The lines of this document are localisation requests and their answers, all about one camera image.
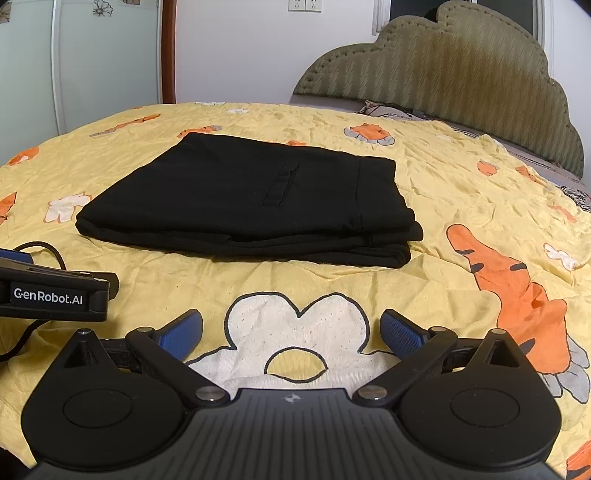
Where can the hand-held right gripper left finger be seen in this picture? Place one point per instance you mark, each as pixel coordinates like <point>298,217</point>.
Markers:
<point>180,334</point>

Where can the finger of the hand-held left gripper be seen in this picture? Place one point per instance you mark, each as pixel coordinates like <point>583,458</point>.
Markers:
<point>14,255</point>

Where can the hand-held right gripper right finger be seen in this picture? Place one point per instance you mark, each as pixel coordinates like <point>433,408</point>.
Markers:
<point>404,333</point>

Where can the black pants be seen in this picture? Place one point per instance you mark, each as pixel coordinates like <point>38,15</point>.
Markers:
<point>258,203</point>

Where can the yellow printed bed sheet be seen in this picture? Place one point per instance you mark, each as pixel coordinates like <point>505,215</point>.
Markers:
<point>286,300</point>

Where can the frosted glass wardrobe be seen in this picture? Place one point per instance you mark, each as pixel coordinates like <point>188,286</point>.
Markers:
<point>87,64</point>

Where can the printed pillow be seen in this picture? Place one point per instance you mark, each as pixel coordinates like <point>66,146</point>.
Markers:
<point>392,110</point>

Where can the olive padded headboard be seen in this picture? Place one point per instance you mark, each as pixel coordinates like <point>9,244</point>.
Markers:
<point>443,69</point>

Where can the brown wooden door frame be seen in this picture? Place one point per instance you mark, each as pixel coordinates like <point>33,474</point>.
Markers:
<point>168,50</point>

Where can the white wall socket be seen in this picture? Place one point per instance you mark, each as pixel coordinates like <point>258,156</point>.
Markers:
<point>314,4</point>
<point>296,4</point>

